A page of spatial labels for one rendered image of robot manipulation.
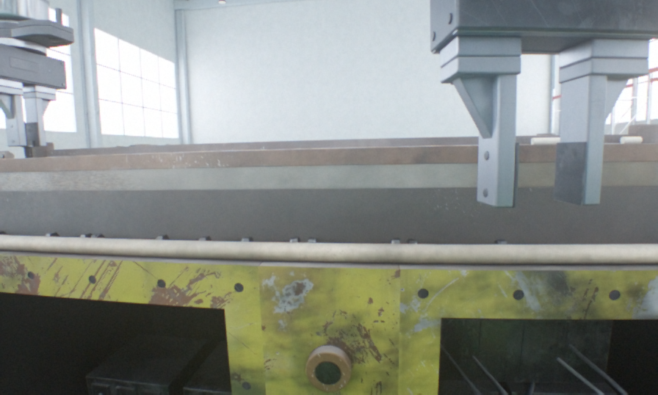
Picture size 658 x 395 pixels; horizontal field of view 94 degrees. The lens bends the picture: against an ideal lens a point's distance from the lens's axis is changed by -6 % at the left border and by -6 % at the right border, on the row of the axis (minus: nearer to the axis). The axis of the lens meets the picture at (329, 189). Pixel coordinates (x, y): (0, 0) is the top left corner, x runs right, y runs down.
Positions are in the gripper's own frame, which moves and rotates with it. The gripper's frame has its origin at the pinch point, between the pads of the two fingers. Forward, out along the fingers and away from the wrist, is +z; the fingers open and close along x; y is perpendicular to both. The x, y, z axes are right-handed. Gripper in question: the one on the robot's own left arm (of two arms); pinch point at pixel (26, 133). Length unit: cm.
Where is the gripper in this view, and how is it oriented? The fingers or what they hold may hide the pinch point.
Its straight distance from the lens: 72.0
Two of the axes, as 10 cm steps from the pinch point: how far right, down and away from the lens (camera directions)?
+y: -9.9, 0.1, 1.3
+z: 0.2, 9.9, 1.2
